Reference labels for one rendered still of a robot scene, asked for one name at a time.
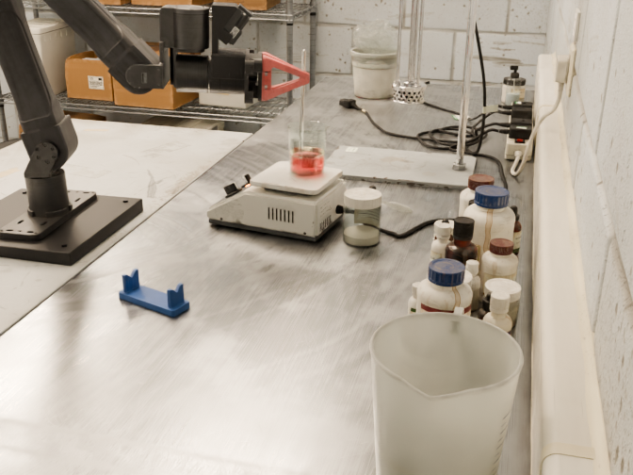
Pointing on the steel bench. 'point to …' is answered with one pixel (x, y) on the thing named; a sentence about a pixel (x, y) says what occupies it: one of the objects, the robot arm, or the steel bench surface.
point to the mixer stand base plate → (400, 167)
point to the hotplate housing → (282, 211)
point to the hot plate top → (282, 181)
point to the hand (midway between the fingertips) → (303, 77)
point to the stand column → (465, 86)
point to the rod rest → (167, 303)
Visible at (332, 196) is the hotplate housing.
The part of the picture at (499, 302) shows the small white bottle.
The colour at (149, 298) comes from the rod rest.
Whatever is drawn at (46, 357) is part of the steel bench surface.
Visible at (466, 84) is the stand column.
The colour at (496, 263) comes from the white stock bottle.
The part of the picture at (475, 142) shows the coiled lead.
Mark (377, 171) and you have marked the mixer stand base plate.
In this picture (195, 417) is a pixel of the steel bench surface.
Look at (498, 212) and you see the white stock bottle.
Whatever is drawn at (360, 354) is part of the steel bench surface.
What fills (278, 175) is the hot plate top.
